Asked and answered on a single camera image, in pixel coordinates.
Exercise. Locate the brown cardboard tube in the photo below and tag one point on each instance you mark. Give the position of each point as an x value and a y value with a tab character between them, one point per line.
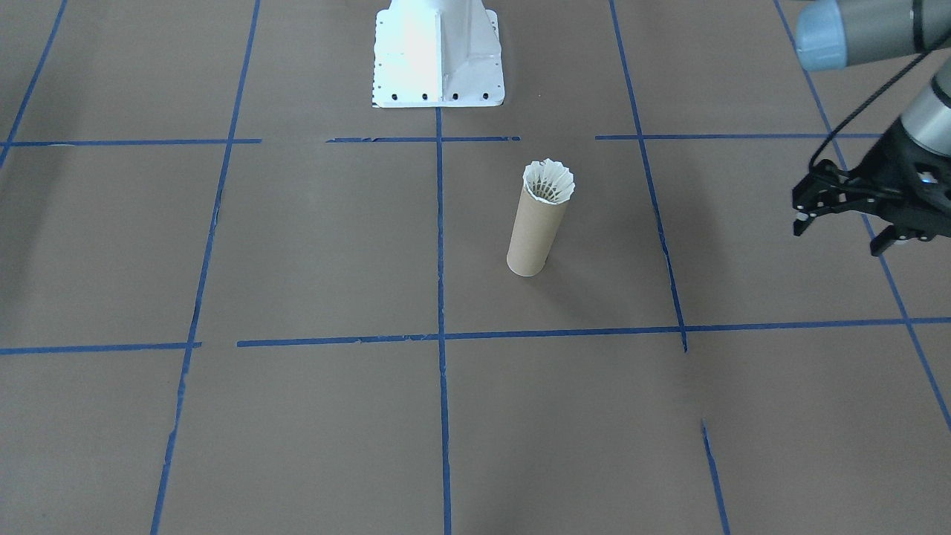
531	238

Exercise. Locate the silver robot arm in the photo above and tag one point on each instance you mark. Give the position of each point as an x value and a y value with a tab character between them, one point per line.
869	33

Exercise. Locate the white feather shuttlecock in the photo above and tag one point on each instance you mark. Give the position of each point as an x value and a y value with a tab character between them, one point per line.
548	178

